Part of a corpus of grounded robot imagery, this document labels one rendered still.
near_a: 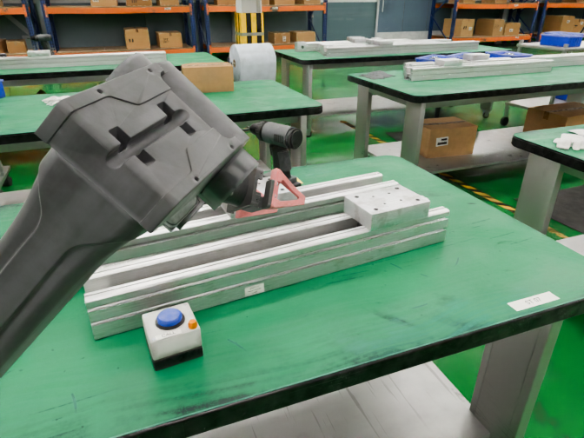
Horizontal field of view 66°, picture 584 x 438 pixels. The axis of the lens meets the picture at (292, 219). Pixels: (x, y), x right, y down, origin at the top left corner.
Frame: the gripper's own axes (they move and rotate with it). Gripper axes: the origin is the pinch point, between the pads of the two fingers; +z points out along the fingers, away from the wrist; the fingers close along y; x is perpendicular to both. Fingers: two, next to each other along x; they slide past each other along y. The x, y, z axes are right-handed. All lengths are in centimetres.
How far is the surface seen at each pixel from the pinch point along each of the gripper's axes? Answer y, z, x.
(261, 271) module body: 10.6, 2.4, 11.7
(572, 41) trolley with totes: 137, 356, -277
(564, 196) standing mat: 103, 281, -95
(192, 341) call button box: 3.6, -11.4, 25.8
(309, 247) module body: 7.6, 11.0, 5.2
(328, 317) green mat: 1.2, 13.0, 18.7
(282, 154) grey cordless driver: 37.0, 16.6, -24.6
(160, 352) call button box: 4.4, -16.0, 28.0
